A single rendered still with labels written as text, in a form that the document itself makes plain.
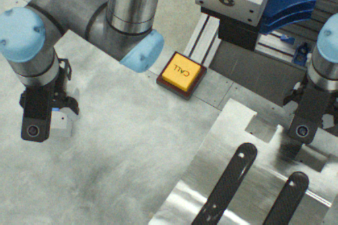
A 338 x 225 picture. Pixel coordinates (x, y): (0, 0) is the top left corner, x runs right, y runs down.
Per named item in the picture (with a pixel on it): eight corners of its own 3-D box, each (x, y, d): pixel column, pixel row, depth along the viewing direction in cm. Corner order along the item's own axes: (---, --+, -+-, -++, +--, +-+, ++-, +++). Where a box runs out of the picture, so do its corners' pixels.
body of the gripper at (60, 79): (74, 71, 133) (63, 43, 121) (67, 113, 130) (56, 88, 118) (34, 68, 133) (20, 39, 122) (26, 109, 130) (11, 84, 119)
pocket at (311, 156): (303, 144, 134) (305, 139, 131) (327, 158, 133) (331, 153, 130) (292, 164, 133) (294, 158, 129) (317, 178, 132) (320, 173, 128)
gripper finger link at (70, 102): (86, 107, 133) (65, 90, 126) (85, 115, 133) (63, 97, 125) (64, 108, 135) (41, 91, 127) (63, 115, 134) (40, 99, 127)
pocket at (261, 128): (253, 117, 136) (255, 111, 133) (277, 130, 135) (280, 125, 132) (242, 136, 135) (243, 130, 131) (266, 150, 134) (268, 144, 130)
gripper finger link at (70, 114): (94, 96, 140) (72, 78, 131) (89, 123, 137) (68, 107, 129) (80, 97, 141) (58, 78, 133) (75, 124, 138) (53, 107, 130)
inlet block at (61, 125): (56, 77, 146) (51, 66, 141) (80, 79, 146) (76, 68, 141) (45, 135, 141) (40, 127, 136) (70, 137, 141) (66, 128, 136)
